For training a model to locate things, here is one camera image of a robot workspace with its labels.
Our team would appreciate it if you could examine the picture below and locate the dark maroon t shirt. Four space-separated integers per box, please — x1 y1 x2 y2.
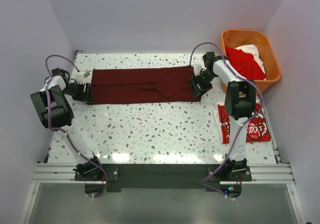
90 66 201 104

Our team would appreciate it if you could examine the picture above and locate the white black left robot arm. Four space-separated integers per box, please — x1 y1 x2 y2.
30 68 106 181

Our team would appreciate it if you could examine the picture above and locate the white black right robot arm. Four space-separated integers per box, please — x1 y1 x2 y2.
190 52 256 181

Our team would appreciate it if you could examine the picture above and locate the bright red t shirt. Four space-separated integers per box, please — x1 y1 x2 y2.
225 47 267 80

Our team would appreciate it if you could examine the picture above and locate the orange plastic basket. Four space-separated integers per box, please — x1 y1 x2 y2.
221 29 282 92

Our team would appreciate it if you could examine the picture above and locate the white t shirt in basket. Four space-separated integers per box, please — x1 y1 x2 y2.
236 44 266 74

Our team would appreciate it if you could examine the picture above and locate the folded red coca-cola t shirt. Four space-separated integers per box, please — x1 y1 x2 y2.
217 103 272 144

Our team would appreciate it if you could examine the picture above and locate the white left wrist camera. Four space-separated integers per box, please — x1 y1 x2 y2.
74 70 90 82

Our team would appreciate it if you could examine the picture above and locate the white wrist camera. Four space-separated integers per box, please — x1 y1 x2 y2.
74 70 90 82
192 64 203 76

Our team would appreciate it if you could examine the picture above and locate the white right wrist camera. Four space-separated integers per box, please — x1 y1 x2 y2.
192 64 203 76

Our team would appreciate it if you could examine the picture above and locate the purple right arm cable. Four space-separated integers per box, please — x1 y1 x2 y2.
189 42 266 197

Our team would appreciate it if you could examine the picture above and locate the aluminium extrusion rail frame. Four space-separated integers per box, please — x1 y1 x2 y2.
20 163 306 224

